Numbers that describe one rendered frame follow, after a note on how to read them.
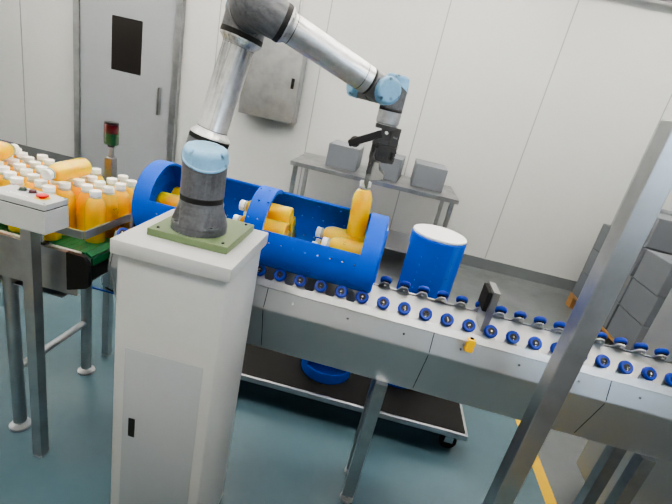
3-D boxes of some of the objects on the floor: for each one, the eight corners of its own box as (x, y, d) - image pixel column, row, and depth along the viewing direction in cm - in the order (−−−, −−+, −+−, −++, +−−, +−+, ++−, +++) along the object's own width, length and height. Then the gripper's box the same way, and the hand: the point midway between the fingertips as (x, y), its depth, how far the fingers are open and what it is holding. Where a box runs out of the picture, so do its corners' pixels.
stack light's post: (107, 357, 234) (112, 158, 195) (101, 355, 234) (104, 156, 195) (112, 353, 237) (117, 157, 199) (105, 351, 238) (109, 155, 199)
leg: (351, 505, 181) (388, 387, 159) (338, 501, 182) (373, 383, 159) (353, 494, 187) (389, 378, 164) (340, 490, 187) (375, 374, 165)
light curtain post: (462, 606, 153) (704, 125, 93) (445, 601, 154) (675, 119, 94) (460, 588, 159) (687, 124, 99) (444, 583, 159) (660, 118, 99)
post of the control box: (41, 458, 172) (30, 226, 136) (32, 455, 172) (18, 223, 137) (49, 450, 175) (40, 223, 140) (40, 448, 176) (29, 220, 140)
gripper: (401, 129, 132) (384, 195, 140) (402, 127, 143) (385, 188, 151) (374, 123, 133) (358, 188, 141) (377, 121, 144) (362, 182, 151)
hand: (365, 183), depth 145 cm, fingers closed on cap, 4 cm apart
